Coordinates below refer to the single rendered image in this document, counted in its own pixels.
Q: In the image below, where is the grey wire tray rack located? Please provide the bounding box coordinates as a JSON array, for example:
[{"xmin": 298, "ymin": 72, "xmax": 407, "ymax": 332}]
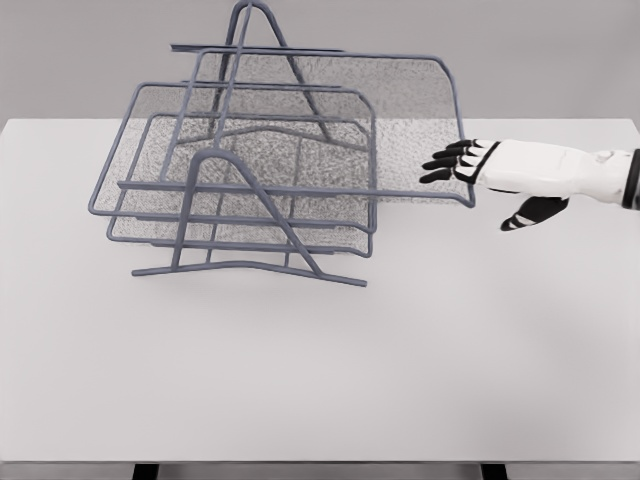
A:
[{"xmin": 131, "ymin": 0, "xmax": 369, "ymax": 289}]

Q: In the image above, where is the large grey mesh folder tray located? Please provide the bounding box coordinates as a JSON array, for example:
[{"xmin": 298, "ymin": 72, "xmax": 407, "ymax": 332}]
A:
[{"xmin": 118, "ymin": 49, "xmax": 476, "ymax": 210}]

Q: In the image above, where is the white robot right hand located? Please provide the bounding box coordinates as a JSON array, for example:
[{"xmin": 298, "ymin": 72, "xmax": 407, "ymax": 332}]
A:
[{"xmin": 420, "ymin": 139, "xmax": 574, "ymax": 233}]

